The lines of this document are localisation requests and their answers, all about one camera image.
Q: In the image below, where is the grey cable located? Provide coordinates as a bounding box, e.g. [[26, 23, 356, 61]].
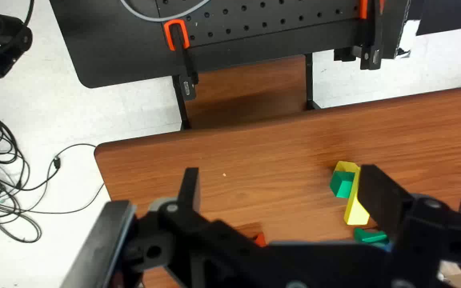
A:
[[119, 0, 212, 24]]

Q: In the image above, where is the black table leg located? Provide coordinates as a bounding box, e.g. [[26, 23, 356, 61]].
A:
[[303, 51, 322, 112], [170, 74, 194, 131]]

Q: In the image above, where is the orange arch block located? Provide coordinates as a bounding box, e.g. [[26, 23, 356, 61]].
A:
[[250, 231, 269, 248]]

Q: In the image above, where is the green cube block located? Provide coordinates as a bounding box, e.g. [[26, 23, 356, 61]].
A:
[[329, 171, 356, 200]]

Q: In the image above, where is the black perforated mounting board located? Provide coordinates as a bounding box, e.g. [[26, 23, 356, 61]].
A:
[[49, 0, 461, 90]]

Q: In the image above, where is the yellow cube block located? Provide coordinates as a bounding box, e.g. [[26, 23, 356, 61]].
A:
[[332, 160, 362, 176]]

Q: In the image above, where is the thin black floor cable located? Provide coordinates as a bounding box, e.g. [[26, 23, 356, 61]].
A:
[[26, 141, 108, 216]]

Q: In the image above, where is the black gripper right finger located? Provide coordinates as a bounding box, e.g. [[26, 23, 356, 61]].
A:
[[357, 163, 461, 288]]

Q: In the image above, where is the long yellow block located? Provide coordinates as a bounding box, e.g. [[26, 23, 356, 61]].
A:
[[343, 162, 374, 227]]

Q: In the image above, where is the wooden lower shelf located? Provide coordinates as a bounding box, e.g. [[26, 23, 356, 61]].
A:
[[183, 53, 311, 131]]

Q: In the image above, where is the green arch block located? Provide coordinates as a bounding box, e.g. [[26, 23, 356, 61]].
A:
[[353, 227, 391, 247]]

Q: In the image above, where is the orange handled bar clamp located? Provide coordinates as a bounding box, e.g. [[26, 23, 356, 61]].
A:
[[333, 0, 414, 72], [162, 18, 201, 101]]

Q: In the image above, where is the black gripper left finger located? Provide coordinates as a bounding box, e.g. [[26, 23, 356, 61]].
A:
[[133, 167, 276, 288]]

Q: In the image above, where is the black tripod stand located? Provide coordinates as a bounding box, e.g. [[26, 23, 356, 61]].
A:
[[0, 11, 36, 101]]

